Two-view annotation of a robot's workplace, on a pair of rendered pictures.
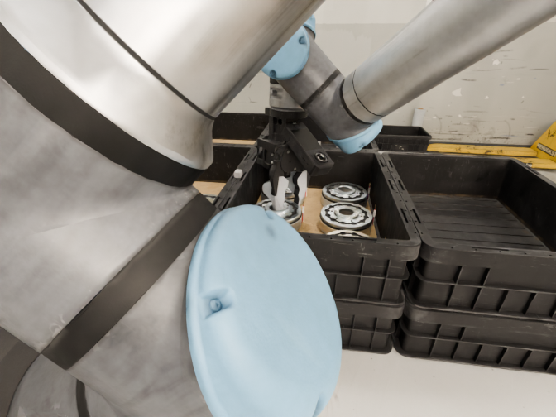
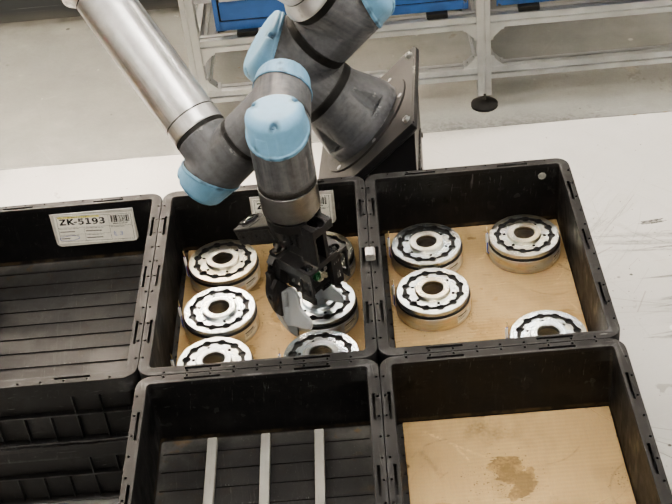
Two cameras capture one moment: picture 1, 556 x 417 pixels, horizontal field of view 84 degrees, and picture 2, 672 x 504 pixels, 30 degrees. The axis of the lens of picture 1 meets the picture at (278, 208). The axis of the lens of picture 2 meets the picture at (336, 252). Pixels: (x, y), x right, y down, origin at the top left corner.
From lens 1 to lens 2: 207 cm
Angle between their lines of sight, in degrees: 114
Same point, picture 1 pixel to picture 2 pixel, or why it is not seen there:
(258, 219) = (270, 27)
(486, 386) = not seen: hidden behind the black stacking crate
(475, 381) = not seen: hidden behind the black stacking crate
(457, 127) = not seen: outside the picture
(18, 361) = (399, 85)
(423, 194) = (62, 432)
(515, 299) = (80, 248)
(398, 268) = (183, 220)
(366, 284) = (212, 236)
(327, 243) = (247, 188)
